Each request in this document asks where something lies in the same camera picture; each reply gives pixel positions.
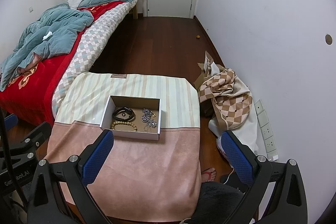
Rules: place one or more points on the beige checkered cloth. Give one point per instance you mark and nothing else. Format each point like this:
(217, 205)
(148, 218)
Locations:
(231, 106)

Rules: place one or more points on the white red-print plastic bag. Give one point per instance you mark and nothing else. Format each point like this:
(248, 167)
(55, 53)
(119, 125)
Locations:
(220, 148)

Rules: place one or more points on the white cardboard box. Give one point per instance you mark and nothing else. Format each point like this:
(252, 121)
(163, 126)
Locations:
(136, 111)

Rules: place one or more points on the black smart band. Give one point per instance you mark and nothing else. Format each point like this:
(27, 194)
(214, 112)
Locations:
(128, 109)

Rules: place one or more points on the white tissue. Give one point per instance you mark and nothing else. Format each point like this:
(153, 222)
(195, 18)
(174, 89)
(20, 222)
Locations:
(47, 35)

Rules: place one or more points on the person's foot in red sandal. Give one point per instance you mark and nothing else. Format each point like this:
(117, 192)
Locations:
(209, 174)

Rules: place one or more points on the checkered cloth pile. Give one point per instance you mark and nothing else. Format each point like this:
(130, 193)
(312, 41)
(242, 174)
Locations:
(249, 134)

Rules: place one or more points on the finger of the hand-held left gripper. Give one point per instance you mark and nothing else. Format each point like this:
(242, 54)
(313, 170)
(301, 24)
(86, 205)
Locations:
(34, 138)
(11, 121)

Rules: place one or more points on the wooden bed frame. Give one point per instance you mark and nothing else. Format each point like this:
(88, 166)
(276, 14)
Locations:
(137, 6)

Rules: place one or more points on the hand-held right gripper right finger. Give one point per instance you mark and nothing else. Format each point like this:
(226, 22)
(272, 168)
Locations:
(236, 153)

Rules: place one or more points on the white wall socket plate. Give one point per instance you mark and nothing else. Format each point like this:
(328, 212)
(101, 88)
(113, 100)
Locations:
(273, 155)
(267, 133)
(258, 107)
(264, 120)
(269, 145)

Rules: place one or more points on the pink striped tablecloth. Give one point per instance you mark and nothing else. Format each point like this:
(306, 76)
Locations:
(147, 174)

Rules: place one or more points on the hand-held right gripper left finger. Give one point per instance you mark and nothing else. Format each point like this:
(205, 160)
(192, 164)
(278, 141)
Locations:
(97, 158)

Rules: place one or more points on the checkered grey duvet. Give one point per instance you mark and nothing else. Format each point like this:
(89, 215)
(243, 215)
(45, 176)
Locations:
(94, 37)

